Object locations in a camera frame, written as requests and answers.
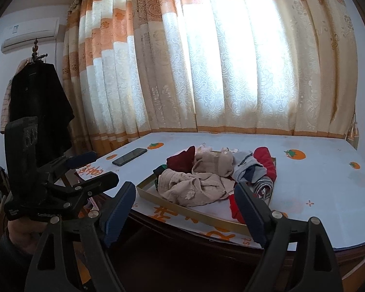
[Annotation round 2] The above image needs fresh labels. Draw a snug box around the person's left forearm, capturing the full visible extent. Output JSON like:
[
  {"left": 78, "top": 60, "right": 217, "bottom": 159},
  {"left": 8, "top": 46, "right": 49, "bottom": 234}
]
[{"left": 0, "top": 237, "right": 37, "bottom": 292}]

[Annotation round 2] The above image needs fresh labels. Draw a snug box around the person's left hand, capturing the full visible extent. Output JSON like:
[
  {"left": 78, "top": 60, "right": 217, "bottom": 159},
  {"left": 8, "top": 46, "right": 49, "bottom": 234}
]
[{"left": 6, "top": 220, "right": 47, "bottom": 254}]

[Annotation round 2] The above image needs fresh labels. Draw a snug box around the maroon underwear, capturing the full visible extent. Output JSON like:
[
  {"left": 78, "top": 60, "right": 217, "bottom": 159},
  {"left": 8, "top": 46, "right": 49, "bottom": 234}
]
[{"left": 166, "top": 145, "right": 197, "bottom": 174}]

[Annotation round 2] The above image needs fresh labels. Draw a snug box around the wooden coat rack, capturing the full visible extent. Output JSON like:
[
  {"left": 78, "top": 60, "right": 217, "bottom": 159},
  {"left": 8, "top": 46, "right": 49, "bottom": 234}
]
[{"left": 27, "top": 38, "right": 49, "bottom": 66}]

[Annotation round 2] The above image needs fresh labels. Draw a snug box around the beige ribbed underwear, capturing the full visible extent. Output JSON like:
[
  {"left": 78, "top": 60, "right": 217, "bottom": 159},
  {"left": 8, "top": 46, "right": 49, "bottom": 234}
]
[{"left": 192, "top": 151, "right": 234, "bottom": 177}]

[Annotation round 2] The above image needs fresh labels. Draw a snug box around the black hanging coat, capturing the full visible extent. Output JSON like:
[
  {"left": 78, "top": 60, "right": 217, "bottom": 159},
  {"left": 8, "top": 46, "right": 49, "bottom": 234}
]
[{"left": 9, "top": 62, "right": 75, "bottom": 165}]

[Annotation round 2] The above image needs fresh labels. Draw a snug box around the beige floral underwear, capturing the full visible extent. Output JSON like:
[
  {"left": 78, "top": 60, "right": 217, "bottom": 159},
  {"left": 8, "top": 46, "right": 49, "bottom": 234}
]
[{"left": 157, "top": 170, "right": 236, "bottom": 208}]

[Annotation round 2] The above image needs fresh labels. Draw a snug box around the curtain tassel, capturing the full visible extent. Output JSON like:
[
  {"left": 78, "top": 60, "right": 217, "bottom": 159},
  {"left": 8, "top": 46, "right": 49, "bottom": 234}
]
[{"left": 347, "top": 112, "right": 360, "bottom": 151}]

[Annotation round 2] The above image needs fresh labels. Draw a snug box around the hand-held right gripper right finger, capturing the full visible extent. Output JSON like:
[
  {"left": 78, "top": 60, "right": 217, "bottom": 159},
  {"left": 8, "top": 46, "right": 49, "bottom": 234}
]
[{"left": 234, "top": 182, "right": 344, "bottom": 292}]

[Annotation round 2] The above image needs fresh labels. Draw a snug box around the shallow cardboard tray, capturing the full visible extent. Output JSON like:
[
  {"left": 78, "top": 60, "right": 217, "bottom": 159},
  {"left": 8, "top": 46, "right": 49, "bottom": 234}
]
[{"left": 136, "top": 150, "right": 277, "bottom": 238}]

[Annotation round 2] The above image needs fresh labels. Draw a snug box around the beige checked garment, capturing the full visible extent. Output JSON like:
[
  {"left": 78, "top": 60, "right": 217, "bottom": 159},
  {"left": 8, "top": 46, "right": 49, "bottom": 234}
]
[{"left": 0, "top": 59, "right": 28, "bottom": 134}]

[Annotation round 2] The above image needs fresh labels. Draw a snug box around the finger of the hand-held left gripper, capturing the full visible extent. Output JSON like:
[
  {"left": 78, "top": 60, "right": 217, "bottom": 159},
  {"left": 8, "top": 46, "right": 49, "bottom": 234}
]
[
  {"left": 39, "top": 151, "right": 98, "bottom": 186},
  {"left": 47, "top": 172, "right": 120, "bottom": 219}
]

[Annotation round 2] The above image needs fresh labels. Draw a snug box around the black smartphone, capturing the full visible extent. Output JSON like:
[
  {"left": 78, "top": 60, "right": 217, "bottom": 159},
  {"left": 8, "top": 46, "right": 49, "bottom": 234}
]
[{"left": 112, "top": 148, "right": 148, "bottom": 167}]

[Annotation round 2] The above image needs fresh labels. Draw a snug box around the white air conditioner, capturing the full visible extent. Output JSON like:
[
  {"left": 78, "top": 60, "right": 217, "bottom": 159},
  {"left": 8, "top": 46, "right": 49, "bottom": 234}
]
[{"left": 0, "top": 18, "right": 60, "bottom": 53}]

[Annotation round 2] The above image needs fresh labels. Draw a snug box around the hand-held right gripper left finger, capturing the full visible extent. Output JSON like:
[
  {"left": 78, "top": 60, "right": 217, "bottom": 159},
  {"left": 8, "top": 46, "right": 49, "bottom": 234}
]
[{"left": 24, "top": 181, "right": 137, "bottom": 292}]

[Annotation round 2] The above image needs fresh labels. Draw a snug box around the black green underwear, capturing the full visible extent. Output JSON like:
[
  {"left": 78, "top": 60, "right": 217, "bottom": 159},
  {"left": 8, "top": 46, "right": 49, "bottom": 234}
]
[{"left": 153, "top": 164, "right": 168, "bottom": 191}]

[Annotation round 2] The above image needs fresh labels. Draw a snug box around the orange cream patterned curtain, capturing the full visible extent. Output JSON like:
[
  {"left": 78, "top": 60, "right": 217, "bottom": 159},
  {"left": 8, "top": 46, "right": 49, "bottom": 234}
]
[{"left": 62, "top": 0, "right": 358, "bottom": 159}]

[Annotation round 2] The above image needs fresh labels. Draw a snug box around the bright red underwear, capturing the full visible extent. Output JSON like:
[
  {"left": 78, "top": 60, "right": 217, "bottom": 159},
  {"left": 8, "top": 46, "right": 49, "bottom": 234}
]
[{"left": 253, "top": 146, "right": 277, "bottom": 183}]

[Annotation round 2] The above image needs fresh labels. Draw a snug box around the grey navy underwear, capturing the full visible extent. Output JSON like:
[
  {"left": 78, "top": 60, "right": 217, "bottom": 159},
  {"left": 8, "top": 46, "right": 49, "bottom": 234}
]
[{"left": 232, "top": 150, "right": 267, "bottom": 184}]

